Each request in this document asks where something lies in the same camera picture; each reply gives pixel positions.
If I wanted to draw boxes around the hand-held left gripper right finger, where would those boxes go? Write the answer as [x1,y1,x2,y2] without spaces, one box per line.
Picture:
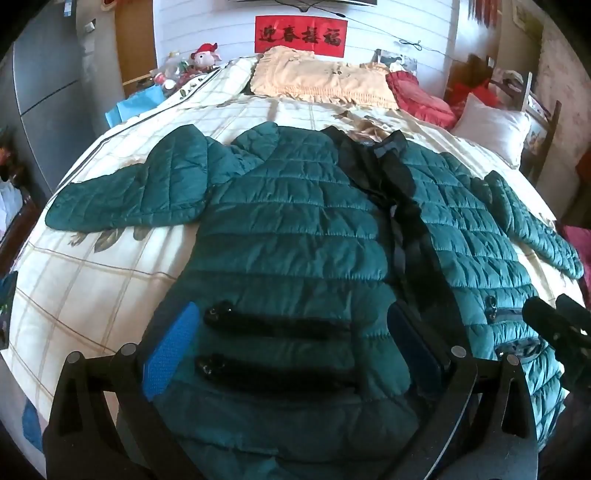
[384,300,539,480]

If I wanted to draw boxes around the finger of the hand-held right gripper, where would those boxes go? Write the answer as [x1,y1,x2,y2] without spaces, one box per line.
[556,294,591,334]
[522,297,570,354]

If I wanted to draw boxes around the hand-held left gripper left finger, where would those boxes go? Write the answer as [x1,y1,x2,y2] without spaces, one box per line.
[44,301,205,480]

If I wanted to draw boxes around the green quilted jacket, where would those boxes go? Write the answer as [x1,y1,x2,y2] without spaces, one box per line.
[45,124,585,480]

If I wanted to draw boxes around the pink cloth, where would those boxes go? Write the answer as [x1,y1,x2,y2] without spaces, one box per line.
[560,224,591,278]

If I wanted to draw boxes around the floral checked bed quilt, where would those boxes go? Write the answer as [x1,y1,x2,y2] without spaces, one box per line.
[0,55,588,462]

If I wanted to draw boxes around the blue cloth piece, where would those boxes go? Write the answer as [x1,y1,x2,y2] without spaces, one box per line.
[22,401,45,456]

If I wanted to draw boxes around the dark blue bag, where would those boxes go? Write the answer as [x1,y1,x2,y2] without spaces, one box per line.
[0,271,20,350]

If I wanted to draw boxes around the wooden chair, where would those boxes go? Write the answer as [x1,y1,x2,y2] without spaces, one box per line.
[489,69,562,184]

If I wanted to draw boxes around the dark wooden cabinet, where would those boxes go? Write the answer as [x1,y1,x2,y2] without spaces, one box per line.
[0,194,43,261]

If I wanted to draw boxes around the white pillow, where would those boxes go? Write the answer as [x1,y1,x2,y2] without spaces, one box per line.
[450,92,533,168]

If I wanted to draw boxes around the white plastic bag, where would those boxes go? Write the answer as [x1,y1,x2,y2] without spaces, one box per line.
[0,180,24,228]

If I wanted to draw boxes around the red cloth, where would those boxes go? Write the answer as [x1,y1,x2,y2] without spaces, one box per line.
[445,69,499,116]

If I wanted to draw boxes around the red quilted pillow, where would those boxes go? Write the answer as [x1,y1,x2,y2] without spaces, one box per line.
[385,71,458,130]

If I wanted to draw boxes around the blue paper bag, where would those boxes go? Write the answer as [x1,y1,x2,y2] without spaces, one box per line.
[105,85,166,128]

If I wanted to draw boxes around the pile of bedside clutter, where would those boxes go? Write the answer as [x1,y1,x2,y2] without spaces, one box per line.
[150,51,200,91]

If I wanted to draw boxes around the yellow fringed pillow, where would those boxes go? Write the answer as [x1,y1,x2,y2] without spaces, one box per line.
[249,45,400,110]

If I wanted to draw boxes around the framed photo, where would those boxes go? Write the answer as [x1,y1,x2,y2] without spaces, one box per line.
[373,48,419,77]

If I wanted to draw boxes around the stuffed doll with red hat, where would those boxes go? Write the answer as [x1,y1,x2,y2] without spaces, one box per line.
[187,42,223,73]

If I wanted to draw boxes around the wooden door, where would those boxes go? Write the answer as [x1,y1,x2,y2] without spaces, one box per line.
[115,0,158,96]

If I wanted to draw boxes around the red wall banner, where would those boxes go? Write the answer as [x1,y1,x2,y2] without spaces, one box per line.
[254,15,348,59]

